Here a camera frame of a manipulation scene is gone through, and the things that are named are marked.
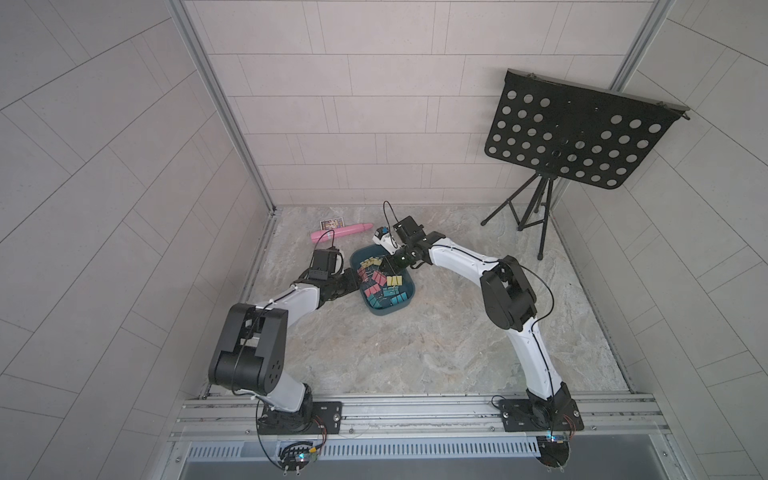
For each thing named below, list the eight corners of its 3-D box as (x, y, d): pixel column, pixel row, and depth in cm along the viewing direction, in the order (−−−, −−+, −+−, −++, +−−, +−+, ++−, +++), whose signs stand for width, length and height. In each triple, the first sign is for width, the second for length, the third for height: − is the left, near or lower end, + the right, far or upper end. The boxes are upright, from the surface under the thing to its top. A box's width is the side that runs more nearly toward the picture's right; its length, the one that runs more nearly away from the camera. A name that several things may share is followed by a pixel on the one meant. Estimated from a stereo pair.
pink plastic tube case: (312, 243, 107) (310, 237, 104) (311, 238, 108) (309, 233, 106) (371, 227, 111) (371, 222, 109) (370, 223, 113) (369, 218, 110)
